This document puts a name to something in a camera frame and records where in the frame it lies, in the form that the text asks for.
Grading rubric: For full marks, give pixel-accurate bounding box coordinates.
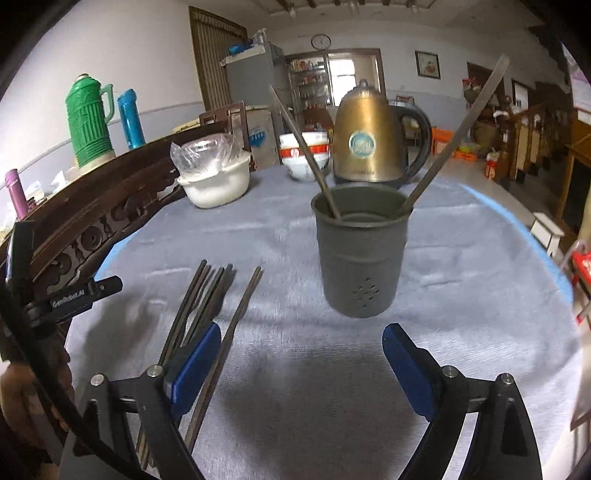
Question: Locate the grey tablecloth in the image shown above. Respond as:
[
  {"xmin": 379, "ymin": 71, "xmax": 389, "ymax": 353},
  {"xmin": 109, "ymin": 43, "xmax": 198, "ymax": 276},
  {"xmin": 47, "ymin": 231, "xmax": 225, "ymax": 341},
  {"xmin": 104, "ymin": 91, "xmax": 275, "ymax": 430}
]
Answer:
[{"xmin": 65, "ymin": 164, "xmax": 583, "ymax": 480}]

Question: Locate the grey utensil holder cup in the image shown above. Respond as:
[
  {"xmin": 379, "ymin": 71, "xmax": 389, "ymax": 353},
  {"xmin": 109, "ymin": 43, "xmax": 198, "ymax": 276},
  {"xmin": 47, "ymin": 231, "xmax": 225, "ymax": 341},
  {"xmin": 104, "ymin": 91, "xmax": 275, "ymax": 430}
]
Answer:
[{"xmin": 310, "ymin": 184, "xmax": 413, "ymax": 319}]

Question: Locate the small white stool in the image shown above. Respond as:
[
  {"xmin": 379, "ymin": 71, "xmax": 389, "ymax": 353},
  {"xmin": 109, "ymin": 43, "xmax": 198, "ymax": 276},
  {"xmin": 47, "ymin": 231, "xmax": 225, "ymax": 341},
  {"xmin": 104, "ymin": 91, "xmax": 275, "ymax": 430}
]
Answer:
[{"xmin": 531, "ymin": 212, "xmax": 565, "ymax": 257}]

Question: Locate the green thermos flask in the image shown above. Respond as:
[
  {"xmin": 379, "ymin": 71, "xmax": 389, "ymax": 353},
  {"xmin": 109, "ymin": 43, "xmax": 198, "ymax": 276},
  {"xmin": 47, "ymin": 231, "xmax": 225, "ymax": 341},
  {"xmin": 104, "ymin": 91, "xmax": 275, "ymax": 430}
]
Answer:
[{"xmin": 65, "ymin": 74, "xmax": 116, "ymax": 169}]

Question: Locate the wooden framed doorway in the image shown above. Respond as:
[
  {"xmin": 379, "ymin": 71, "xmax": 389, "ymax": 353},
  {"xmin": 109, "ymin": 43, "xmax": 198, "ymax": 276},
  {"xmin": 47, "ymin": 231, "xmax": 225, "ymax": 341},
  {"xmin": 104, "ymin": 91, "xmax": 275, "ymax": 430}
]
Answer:
[{"xmin": 327, "ymin": 48, "xmax": 384, "ymax": 108}]

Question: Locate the purple bottle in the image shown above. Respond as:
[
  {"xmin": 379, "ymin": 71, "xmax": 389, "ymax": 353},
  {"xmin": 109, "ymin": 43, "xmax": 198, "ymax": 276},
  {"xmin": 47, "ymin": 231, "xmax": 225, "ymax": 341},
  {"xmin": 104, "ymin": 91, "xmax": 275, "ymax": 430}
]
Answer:
[{"xmin": 4, "ymin": 169, "xmax": 33, "ymax": 221}]

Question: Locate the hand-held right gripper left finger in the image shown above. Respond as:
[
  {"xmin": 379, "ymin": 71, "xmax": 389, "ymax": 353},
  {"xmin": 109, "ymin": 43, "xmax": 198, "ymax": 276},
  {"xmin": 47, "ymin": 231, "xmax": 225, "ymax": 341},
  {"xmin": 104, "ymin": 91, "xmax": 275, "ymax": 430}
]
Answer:
[{"xmin": 60, "ymin": 322, "xmax": 222, "ymax": 480}]

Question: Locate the brown wooden door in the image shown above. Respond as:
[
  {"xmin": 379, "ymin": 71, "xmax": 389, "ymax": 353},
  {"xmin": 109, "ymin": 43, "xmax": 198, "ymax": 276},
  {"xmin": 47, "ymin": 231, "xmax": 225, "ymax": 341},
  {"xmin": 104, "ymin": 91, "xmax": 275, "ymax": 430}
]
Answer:
[{"xmin": 188, "ymin": 6, "xmax": 247, "ymax": 116}]

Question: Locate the red plastic bag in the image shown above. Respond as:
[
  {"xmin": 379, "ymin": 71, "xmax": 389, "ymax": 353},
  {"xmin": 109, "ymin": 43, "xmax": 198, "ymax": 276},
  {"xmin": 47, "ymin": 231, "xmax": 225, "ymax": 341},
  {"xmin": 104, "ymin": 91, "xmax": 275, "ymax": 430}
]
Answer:
[{"xmin": 570, "ymin": 240, "xmax": 591, "ymax": 324}]

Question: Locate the white pot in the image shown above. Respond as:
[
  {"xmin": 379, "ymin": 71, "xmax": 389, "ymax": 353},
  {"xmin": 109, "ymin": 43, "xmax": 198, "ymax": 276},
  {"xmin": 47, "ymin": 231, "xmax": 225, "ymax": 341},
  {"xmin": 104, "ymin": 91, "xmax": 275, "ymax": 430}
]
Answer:
[{"xmin": 177, "ymin": 154, "xmax": 252, "ymax": 209}]

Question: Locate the blue thermos flask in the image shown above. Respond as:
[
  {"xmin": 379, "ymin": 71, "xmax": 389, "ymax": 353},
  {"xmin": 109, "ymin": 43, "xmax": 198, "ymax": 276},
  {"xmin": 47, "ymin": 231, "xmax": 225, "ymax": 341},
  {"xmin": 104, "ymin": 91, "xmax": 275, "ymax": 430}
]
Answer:
[{"xmin": 117, "ymin": 89, "xmax": 147, "ymax": 151}]

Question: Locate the wall calendar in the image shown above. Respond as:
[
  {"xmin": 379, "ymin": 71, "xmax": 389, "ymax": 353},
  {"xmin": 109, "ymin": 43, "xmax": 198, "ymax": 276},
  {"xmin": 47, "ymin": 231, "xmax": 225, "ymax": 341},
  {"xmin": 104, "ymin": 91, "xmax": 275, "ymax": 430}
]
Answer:
[{"xmin": 570, "ymin": 60, "xmax": 591, "ymax": 112}]

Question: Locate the clear plastic bag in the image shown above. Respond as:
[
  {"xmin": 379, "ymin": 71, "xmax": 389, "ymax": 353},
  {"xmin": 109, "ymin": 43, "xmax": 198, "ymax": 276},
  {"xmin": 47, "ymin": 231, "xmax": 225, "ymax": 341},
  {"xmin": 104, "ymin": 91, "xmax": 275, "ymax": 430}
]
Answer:
[{"xmin": 170, "ymin": 136, "xmax": 243, "ymax": 178}]

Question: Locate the wooden stair railing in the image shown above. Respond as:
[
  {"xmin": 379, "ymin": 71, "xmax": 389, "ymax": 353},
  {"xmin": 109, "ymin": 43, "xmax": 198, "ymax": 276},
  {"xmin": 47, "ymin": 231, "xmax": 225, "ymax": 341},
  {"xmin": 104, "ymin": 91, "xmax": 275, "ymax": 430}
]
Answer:
[{"xmin": 501, "ymin": 104, "xmax": 570, "ymax": 183}]

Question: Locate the framed wall picture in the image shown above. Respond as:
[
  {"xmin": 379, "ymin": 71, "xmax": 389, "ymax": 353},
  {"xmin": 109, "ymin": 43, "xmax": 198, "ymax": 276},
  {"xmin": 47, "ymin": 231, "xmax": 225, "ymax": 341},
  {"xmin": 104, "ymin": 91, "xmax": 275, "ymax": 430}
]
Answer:
[{"xmin": 414, "ymin": 51, "xmax": 441, "ymax": 79}]

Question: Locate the person's left hand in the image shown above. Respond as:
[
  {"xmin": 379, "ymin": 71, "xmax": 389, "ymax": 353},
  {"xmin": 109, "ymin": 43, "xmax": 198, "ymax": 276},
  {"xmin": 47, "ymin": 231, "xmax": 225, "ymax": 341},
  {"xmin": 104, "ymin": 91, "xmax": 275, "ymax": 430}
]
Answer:
[{"xmin": 0, "ymin": 342, "xmax": 75, "ymax": 462}]

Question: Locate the wooden chair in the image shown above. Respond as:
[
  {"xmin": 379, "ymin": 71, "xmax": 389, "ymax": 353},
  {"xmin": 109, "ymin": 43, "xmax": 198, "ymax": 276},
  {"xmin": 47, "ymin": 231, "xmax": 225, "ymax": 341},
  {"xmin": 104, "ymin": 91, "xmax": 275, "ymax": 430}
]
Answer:
[{"xmin": 199, "ymin": 102, "xmax": 250, "ymax": 153}]

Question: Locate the chopstick in cup left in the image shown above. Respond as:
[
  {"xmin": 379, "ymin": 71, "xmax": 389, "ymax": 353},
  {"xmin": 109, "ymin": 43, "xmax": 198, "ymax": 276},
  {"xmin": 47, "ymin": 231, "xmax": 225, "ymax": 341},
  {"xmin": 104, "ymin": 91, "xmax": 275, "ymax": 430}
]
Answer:
[{"xmin": 269, "ymin": 84, "xmax": 343, "ymax": 222}]

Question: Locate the chopstick in cup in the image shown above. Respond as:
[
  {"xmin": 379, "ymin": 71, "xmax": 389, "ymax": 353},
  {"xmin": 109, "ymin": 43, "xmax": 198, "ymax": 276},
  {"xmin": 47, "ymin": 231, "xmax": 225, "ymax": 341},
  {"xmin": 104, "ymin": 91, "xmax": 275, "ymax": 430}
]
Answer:
[
  {"xmin": 401, "ymin": 54, "xmax": 511, "ymax": 215},
  {"xmin": 269, "ymin": 84, "xmax": 343, "ymax": 222}
]

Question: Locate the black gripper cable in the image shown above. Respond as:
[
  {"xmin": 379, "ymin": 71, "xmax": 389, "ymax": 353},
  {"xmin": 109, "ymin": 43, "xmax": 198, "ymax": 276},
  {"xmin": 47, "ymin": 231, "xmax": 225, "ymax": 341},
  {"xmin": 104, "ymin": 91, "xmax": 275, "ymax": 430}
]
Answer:
[{"xmin": 0, "ymin": 272, "xmax": 148, "ymax": 480}]

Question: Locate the white red-rimmed bowl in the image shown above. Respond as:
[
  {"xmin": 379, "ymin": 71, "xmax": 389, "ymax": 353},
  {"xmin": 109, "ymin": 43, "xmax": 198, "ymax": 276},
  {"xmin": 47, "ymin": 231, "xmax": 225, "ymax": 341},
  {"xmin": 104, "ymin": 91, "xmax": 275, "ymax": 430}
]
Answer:
[
  {"xmin": 281, "ymin": 150, "xmax": 331, "ymax": 182},
  {"xmin": 278, "ymin": 131, "xmax": 330, "ymax": 151}
]

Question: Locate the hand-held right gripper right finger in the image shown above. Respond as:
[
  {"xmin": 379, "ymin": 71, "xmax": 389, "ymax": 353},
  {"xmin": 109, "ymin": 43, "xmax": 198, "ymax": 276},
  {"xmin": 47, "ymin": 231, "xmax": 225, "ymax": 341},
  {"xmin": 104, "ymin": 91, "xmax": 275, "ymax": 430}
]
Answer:
[{"xmin": 382, "ymin": 323, "xmax": 543, "ymax": 480}]

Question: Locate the gold electric kettle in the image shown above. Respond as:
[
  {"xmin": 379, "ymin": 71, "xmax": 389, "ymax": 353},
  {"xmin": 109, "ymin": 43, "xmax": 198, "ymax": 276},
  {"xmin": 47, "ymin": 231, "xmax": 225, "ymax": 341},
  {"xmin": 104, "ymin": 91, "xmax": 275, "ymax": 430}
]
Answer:
[{"xmin": 332, "ymin": 79, "xmax": 432, "ymax": 185}]

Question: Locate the grey refrigerator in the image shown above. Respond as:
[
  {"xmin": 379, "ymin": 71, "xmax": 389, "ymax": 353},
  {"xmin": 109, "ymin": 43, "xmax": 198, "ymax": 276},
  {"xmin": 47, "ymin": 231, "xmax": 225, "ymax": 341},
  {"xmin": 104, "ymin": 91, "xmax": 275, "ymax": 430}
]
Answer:
[{"xmin": 225, "ymin": 41, "xmax": 289, "ymax": 134}]

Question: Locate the dark chopstick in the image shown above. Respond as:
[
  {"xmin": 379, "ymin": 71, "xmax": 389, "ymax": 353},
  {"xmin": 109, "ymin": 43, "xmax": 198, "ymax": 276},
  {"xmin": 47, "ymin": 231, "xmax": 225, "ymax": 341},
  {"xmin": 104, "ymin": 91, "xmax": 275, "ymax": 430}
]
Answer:
[
  {"xmin": 159, "ymin": 265, "xmax": 225, "ymax": 365},
  {"xmin": 139, "ymin": 264, "xmax": 213, "ymax": 472},
  {"xmin": 184, "ymin": 266, "xmax": 264, "ymax": 457},
  {"xmin": 180, "ymin": 263, "xmax": 235, "ymax": 347},
  {"xmin": 135, "ymin": 260, "xmax": 208, "ymax": 472}
]

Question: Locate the glass display cabinet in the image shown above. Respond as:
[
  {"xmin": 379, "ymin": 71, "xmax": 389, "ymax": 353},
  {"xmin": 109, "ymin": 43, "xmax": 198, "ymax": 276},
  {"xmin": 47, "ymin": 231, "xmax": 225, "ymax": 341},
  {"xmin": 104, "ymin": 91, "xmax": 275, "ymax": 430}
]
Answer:
[{"xmin": 288, "ymin": 55, "xmax": 329, "ymax": 112}]

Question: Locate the carved dark wooden furniture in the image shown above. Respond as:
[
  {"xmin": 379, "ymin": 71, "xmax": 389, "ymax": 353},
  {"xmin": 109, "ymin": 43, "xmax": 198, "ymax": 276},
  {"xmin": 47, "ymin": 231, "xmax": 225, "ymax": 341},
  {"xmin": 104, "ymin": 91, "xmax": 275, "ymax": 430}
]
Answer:
[{"xmin": 0, "ymin": 133, "xmax": 232, "ymax": 324}]

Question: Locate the chopstick in cup right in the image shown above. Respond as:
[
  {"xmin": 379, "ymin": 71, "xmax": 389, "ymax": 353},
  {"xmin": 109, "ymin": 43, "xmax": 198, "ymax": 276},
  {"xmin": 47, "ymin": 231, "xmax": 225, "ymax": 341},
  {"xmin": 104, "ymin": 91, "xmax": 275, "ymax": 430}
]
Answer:
[{"xmin": 401, "ymin": 54, "xmax": 511, "ymax": 215}]

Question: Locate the orange plastic crate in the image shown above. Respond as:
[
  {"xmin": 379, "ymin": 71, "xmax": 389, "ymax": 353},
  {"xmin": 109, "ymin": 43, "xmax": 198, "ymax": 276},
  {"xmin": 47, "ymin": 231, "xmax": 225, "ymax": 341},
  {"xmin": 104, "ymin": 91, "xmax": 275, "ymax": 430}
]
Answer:
[{"xmin": 431, "ymin": 128, "xmax": 455, "ymax": 155}]

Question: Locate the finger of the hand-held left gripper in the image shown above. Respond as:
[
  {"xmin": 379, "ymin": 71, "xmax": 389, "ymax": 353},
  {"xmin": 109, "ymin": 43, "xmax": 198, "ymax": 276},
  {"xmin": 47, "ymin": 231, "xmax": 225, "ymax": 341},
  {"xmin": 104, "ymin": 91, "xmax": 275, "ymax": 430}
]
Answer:
[{"xmin": 25, "ymin": 275, "xmax": 123, "ymax": 328}]

